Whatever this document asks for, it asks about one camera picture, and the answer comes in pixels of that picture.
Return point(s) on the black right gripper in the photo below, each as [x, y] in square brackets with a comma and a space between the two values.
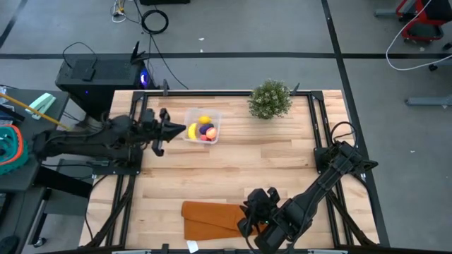
[261, 208]

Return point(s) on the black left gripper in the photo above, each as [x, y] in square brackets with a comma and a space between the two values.
[157, 130]

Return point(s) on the yellow toy banana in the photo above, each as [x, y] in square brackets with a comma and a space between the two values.
[192, 131]

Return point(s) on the purple toy eggplant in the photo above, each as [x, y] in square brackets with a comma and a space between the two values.
[204, 129]

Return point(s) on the small red toy strawberry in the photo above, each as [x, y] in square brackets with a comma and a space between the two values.
[203, 137]

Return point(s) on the yellow toy lemon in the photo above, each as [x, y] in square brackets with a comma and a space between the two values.
[205, 120]

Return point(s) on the pink orange toy peach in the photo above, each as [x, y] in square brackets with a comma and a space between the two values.
[212, 133]

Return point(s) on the clear plastic tupperware container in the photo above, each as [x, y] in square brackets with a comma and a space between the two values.
[215, 116]

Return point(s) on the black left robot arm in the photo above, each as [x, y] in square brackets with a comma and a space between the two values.
[88, 143]

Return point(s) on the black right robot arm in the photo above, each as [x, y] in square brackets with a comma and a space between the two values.
[318, 190]

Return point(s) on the orange brown folded cloth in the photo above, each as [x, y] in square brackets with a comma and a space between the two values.
[212, 220]

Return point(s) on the small white paper label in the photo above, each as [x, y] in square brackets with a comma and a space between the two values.
[192, 246]

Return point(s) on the black wifi antenna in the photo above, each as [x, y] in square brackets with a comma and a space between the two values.
[136, 54]

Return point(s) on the black computer tower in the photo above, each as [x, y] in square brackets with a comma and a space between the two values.
[102, 75]

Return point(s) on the small green potted plant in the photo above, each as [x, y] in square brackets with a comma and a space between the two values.
[270, 98]

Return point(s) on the small black box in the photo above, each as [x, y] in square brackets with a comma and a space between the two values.
[87, 73]

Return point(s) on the flat black box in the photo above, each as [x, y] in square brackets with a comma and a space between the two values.
[164, 1]

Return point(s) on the mint green stapler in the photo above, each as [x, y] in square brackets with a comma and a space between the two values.
[42, 102]

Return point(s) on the black side table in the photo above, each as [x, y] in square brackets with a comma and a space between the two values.
[35, 176]

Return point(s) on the teal orange plastic object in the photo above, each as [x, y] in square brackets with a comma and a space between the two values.
[14, 155]

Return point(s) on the grey metal bar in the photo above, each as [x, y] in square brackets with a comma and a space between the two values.
[427, 101]

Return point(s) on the red black cart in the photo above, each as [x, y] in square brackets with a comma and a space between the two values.
[420, 35]

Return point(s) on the black metal table frame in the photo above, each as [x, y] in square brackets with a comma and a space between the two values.
[212, 94]

